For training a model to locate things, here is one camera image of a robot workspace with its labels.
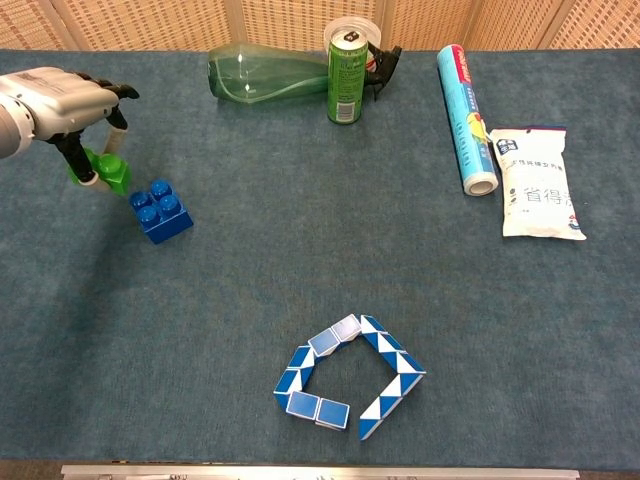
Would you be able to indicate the green drink can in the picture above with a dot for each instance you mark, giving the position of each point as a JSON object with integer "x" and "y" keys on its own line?
{"x": 346, "y": 82}

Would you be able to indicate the blue toy brick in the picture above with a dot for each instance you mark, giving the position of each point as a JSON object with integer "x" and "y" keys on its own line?
{"x": 161, "y": 215}

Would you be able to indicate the blue felt table cloth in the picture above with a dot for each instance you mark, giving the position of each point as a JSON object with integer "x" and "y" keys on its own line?
{"x": 320, "y": 280}

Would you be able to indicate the silver metal rail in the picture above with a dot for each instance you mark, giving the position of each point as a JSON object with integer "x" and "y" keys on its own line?
{"x": 320, "y": 472}

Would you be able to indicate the woven folding screen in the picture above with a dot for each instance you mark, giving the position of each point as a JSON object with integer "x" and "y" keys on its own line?
{"x": 150, "y": 22}

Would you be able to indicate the light blue wrap roll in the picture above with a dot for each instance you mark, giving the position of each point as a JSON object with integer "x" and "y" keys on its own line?
{"x": 467, "y": 120}

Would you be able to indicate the green toy brick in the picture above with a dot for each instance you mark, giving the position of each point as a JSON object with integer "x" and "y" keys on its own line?
{"x": 114, "y": 172}

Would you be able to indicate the green transparent spray bottle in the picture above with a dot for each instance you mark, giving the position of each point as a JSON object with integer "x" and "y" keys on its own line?
{"x": 260, "y": 75}

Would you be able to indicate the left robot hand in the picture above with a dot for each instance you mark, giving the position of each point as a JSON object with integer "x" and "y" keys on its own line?
{"x": 55, "y": 100}

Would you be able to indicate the white printed snack bag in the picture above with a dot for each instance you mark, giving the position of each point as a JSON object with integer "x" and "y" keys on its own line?
{"x": 537, "y": 185}

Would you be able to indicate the blue white snake puzzle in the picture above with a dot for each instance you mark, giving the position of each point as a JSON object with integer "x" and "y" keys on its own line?
{"x": 327, "y": 412}

